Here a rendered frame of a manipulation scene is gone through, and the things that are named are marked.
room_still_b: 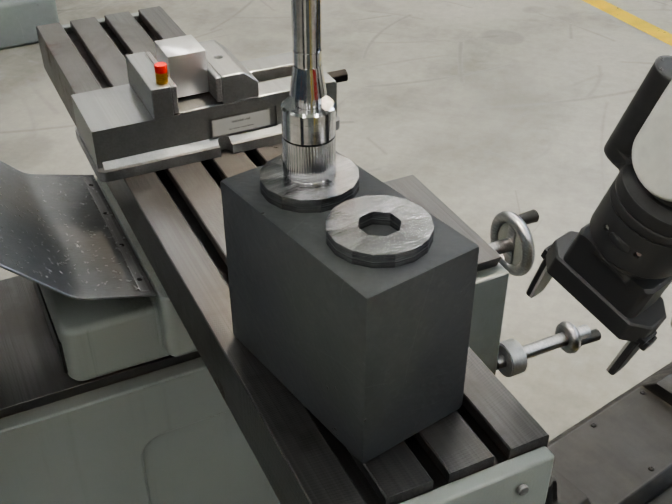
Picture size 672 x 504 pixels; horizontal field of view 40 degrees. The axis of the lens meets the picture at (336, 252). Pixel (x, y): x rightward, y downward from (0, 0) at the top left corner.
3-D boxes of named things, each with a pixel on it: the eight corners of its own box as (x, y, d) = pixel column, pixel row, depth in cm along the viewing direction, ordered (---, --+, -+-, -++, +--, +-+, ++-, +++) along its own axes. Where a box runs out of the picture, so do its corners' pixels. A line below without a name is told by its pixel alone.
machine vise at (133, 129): (300, 88, 143) (299, 20, 137) (342, 129, 132) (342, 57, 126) (74, 134, 131) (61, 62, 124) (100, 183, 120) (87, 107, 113)
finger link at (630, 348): (601, 373, 89) (630, 337, 84) (620, 357, 91) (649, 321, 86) (614, 385, 88) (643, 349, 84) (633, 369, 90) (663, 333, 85)
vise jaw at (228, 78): (228, 62, 134) (226, 36, 131) (259, 96, 125) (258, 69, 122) (188, 70, 132) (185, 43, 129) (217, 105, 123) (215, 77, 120)
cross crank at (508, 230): (509, 247, 170) (517, 192, 164) (548, 282, 162) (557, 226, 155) (435, 269, 165) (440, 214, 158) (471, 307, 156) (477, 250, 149)
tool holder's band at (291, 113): (346, 110, 80) (346, 99, 79) (315, 131, 77) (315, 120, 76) (302, 96, 82) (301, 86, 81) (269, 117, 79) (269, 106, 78)
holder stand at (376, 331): (326, 292, 101) (325, 129, 90) (464, 407, 87) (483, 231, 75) (231, 334, 95) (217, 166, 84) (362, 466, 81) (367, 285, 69)
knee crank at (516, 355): (586, 329, 165) (591, 303, 162) (608, 349, 161) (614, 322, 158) (483, 365, 158) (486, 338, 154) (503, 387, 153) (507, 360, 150)
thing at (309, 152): (345, 170, 83) (346, 110, 80) (316, 193, 80) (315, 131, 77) (303, 155, 85) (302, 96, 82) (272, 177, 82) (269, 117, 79)
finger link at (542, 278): (546, 288, 94) (570, 250, 90) (527, 301, 93) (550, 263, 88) (535, 277, 95) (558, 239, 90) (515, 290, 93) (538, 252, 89)
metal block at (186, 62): (195, 75, 129) (191, 34, 125) (209, 92, 125) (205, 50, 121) (159, 81, 127) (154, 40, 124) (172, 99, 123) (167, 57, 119)
